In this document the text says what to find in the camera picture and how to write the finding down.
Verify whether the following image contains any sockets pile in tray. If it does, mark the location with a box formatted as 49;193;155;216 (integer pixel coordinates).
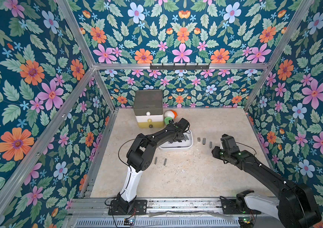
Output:
183;134;191;142

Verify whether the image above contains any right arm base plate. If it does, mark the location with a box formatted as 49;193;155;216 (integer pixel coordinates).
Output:
219;196;262;215

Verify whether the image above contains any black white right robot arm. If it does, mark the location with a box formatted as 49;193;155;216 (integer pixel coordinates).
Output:
211;134;322;228

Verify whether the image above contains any grey white yellow drawer box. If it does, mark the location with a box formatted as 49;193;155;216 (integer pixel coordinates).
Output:
133;90;164;128

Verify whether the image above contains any white plastic storage tray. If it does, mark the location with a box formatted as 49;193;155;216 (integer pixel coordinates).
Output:
159;131;194;152

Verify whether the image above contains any white orange ball toy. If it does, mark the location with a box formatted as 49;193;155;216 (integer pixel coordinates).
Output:
164;110;178;119

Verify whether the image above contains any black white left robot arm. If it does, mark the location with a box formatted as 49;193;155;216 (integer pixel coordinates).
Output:
112;118;190;214

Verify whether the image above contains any aluminium front rail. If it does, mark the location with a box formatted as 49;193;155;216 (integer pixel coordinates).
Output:
62;197;284;228

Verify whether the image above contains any black wall hook rail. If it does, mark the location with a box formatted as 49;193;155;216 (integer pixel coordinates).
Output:
149;63;210;71

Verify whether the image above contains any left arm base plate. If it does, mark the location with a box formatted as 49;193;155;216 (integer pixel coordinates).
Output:
108;198;148;215

